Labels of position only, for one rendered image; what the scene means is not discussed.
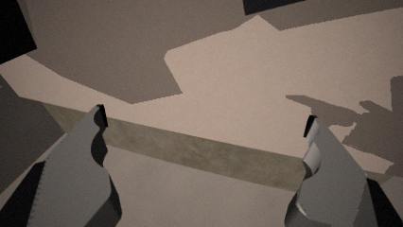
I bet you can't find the black lighting desk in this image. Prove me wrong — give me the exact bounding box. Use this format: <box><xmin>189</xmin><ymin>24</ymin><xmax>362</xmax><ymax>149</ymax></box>
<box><xmin>242</xmin><ymin>0</ymin><xmax>306</xmax><ymax>15</ymax></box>

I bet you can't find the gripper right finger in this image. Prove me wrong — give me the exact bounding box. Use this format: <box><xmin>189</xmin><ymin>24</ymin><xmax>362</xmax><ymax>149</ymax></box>
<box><xmin>284</xmin><ymin>115</ymin><xmax>403</xmax><ymax>227</ymax></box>

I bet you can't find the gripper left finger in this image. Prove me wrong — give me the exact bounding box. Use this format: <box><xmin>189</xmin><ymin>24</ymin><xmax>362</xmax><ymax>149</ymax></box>
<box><xmin>0</xmin><ymin>104</ymin><xmax>122</xmax><ymax>227</ymax></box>

